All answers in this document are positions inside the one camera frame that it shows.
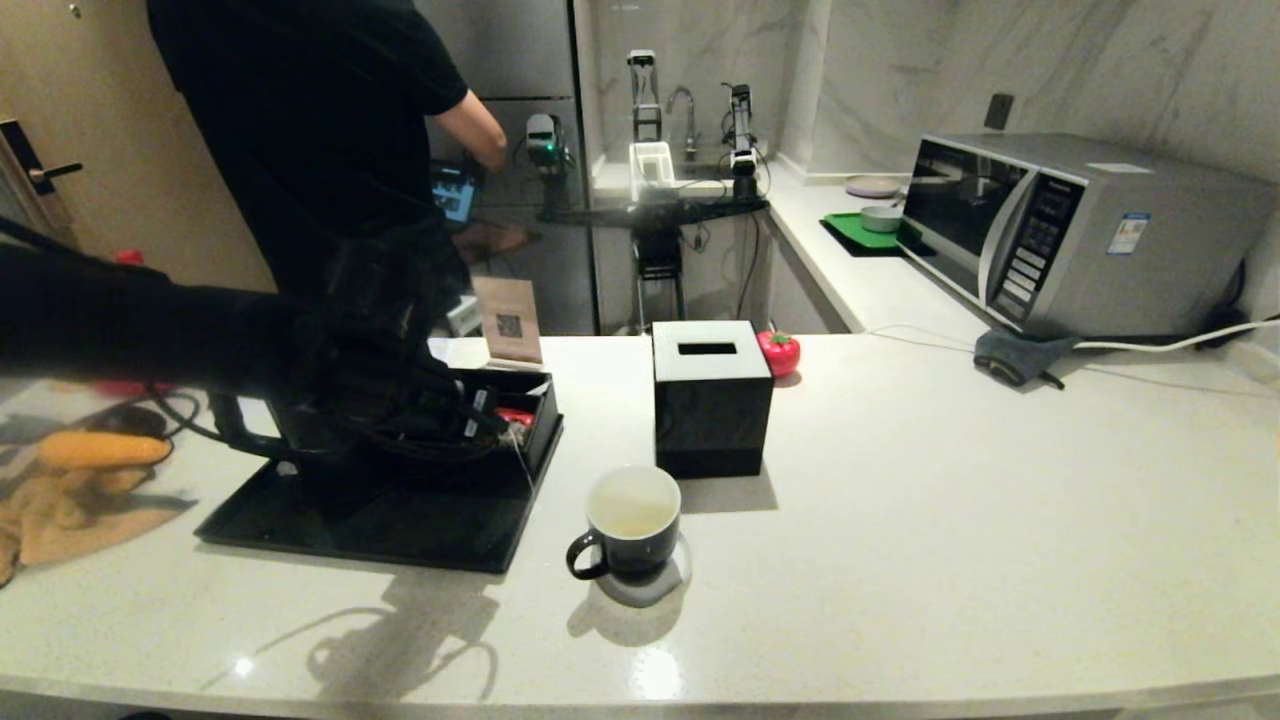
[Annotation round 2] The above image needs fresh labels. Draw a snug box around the grey tea bag sachet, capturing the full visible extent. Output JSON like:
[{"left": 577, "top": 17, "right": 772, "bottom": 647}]
[{"left": 505, "top": 425, "right": 538, "bottom": 493}]

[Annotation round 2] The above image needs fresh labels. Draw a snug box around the black electric kettle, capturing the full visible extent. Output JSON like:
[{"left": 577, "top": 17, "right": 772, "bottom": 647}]
[{"left": 205, "top": 385, "right": 411, "bottom": 506}]

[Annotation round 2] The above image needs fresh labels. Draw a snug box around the person's right forearm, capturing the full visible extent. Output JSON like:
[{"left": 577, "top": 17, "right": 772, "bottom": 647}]
[{"left": 430, "top": 90, "right": 508, "bottom": 169}]

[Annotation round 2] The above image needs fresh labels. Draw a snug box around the black compartment box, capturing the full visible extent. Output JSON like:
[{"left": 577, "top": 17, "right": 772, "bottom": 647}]
[{"left": 400, "top": 367, "right": 564, "bottom": 491}]

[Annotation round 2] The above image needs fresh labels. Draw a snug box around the brown QR code sign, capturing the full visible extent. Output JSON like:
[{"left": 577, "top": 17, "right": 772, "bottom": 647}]
[{"left": 472, "top": 276, "right": 545, "bottom": 367}]

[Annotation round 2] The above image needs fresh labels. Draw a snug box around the black serving tray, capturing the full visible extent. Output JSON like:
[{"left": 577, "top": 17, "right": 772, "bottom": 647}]
[{"left": 195, "top": 400, "right": 564, "bottom": 574}]

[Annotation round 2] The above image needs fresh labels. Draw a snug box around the dark mug white inside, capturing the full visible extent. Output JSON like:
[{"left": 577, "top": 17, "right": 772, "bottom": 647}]
[{"left": 566, "top": 466, "right": 683, "bottom": 583}]

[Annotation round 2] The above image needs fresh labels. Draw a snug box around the open laptop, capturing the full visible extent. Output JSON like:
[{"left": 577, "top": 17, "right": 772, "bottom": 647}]
[{"left": 430, "top": 165, "right": 478, "bottom": 223}]

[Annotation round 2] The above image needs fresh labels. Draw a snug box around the black stand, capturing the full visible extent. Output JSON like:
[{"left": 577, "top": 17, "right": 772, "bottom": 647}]
[{"left": 634, "top": 226, "right": 689, "bottom": 324}]

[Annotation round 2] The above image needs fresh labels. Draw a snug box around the black tissue box white lid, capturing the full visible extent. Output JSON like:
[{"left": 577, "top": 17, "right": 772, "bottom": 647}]
[{"left": 652, "top": 320, "right": 775, "bottom": 479}]

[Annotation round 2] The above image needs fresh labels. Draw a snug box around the white round coaster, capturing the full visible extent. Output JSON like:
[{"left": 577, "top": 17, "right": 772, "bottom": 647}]
[{"left": 590, "top": 535, "right": 693, "bottom": 609}]

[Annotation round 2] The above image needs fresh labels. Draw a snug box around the black mounting bar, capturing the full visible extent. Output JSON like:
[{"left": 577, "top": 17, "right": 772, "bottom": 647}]
[{"left": 540, "top": 196, "right": 771, "bottom": 227}]

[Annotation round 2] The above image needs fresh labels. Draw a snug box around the black computer mouse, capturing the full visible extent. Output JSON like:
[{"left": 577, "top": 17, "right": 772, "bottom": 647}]
[{"left": 85, "top": 405, "right": 166, "bottom": 437}]

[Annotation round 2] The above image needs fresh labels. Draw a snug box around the white dish rack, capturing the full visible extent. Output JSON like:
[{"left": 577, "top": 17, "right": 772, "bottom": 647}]
[{"left": 628, "top": 141, "right": 679, "bottom": 199}]

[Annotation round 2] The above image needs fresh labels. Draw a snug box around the person in black shirt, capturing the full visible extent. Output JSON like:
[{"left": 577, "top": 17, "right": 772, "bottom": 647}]
[{"left": 145, "top": 0, "right": 471, "bottom": 301}]

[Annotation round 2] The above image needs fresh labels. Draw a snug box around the yellow corn cob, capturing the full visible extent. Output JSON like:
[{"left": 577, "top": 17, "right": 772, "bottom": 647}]
[{"left": 40, "top": 432, "right": 173, "bottom": 471}]

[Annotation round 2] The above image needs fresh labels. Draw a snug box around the red tomato shaped ornament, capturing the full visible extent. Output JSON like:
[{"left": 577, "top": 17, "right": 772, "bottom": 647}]
[{"left": 757, "top": 329, "right": 802, "bottom": 380}]

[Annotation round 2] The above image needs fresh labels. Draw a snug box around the chrome sink faucet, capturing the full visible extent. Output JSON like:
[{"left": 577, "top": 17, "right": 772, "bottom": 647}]
[{"left": 667, "top": 86, "right": 699, "bottom": 161}]

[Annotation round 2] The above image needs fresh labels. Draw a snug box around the yellow cloth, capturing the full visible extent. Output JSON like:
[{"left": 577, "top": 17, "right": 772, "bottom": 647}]
[{"left": 0, "top": 465, "right": 191, "bottom": 586}]

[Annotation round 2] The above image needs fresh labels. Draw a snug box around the grey refrigerator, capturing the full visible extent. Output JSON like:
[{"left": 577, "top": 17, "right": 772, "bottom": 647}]
[{"left": 415, "top": 0, "right": 601, "bottom": 336}]

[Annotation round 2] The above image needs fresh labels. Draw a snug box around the green tray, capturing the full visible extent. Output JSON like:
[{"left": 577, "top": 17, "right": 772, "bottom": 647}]
[{"left": 822, "top": 211, "right": 926, "bottom": 258}]

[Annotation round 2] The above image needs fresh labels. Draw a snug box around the grey folded cloth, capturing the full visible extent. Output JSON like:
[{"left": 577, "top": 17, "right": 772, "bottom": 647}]
[{"left": 973, "top": 327, "right": 1083, "bottom": 390}]

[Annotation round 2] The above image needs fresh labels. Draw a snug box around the silver microwave oven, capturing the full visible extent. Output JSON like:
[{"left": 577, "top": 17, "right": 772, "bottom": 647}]
[{"left": 897, "top": 133, "right": 1276, "bottom": 339}]

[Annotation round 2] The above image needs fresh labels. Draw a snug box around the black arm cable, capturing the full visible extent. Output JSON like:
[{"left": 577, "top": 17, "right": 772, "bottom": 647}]
[{"left": 145, "top": 385, "right": 291, "bottom": 463}]

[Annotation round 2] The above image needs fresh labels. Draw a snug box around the thin white cable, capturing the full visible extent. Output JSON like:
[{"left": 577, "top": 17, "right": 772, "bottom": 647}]
[{"left": 865, "top": 322, "right": 991, "bottom": 345}]

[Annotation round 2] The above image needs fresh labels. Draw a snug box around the black door handle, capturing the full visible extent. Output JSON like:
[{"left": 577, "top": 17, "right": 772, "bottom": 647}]
[{"left": 0, "top": 118, "right": 83, "bottom": 196}]

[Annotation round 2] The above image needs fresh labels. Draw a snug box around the thick white power cable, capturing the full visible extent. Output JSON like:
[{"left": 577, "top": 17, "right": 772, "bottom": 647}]
[{"left": 1075, "top": 317, "right": 1280, "bottom": 352}]

